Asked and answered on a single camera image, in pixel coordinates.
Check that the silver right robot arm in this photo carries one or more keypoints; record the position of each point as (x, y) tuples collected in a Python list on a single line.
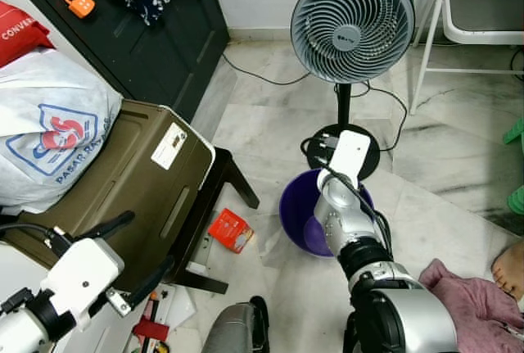
[(344, 222)]

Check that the person bare foot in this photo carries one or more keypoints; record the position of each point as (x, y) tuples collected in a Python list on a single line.
[(509, 271)]

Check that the green plastic stool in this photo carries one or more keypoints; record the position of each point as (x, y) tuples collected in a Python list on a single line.
[(516, 201)]

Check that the white plastic shopping bag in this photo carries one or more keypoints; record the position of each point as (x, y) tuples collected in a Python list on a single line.
[(33, 91)]

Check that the brown hard suitcase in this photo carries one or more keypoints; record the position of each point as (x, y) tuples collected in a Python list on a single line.
[(115, 181)]

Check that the grey robot left leg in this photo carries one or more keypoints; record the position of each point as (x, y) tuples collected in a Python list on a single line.
[(233, 332)]

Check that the purple plastic bucket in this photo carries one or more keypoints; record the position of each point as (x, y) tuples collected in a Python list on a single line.
[(296, 214)]

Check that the orange padlock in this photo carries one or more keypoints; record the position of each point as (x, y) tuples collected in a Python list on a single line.
[(80, 5)]

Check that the red bag white lettering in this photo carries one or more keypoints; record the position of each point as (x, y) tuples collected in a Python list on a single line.
[(20, 33)]

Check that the dark wooden stool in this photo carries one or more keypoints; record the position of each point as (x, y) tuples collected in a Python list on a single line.
[(233, 177)]

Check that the grey standing fan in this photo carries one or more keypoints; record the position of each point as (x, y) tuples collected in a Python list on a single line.
[(352, 25)]

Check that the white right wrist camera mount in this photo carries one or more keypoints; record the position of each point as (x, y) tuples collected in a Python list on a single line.
[(350, 152)]

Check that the black drawer cabinet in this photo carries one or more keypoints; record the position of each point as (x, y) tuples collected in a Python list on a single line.
[(155, 50)]

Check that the small red box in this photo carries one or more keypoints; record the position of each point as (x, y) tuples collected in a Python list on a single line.
[(229, 228)]

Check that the pink crumpled cloth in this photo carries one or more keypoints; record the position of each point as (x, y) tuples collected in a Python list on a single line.
[(471, 304)]

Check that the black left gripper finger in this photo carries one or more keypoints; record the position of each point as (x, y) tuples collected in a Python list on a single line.
[(151, 286), (106, 228)]

